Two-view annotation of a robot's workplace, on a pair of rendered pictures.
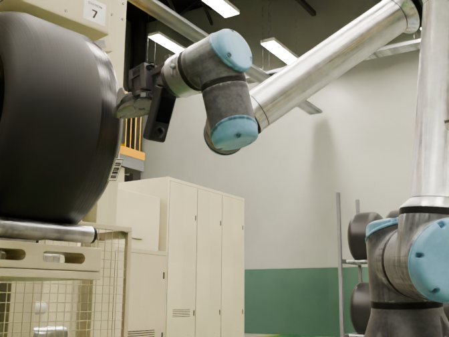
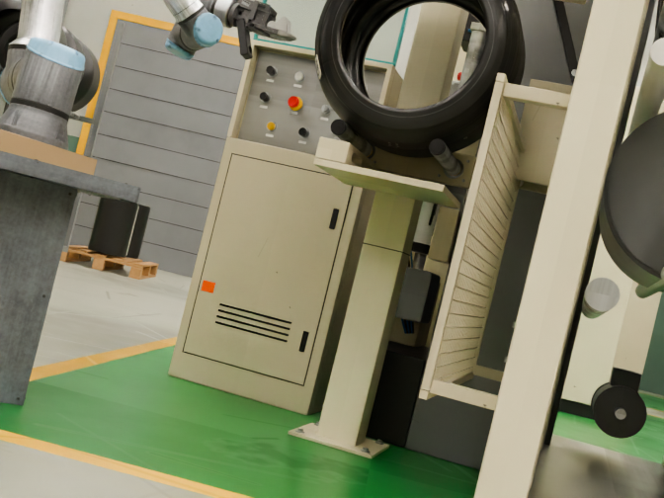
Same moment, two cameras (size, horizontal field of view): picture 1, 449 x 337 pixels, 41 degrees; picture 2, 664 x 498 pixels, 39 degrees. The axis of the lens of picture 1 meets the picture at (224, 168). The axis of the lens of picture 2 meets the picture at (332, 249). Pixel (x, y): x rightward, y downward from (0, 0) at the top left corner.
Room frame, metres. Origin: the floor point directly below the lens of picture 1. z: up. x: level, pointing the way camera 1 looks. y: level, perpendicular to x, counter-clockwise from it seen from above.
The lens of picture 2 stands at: (3.85, -0.76, 0.51)
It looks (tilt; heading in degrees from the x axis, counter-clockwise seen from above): 1 degrees up; 153
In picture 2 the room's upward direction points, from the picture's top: 14 degrees clockwise
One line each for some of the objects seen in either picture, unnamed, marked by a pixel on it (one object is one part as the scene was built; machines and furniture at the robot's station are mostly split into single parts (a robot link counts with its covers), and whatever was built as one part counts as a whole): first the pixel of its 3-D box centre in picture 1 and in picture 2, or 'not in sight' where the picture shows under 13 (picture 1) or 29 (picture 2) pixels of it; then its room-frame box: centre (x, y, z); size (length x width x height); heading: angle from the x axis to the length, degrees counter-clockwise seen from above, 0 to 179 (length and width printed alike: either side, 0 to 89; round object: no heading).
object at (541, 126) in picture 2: not in sight; (544, 139); (1.62, 0.99, 1.05); 0.20 x 0.15 x 0.30; 137
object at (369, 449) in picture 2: not in sight; (340, 438); (1.33, 0.72, 0.01); 0.27 x 0.27 x 0.02; 47
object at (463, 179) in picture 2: not in sight; (409, 159); (1.40, 0.68, 0.90); 0.40 x 0.03 x 0.10; 47
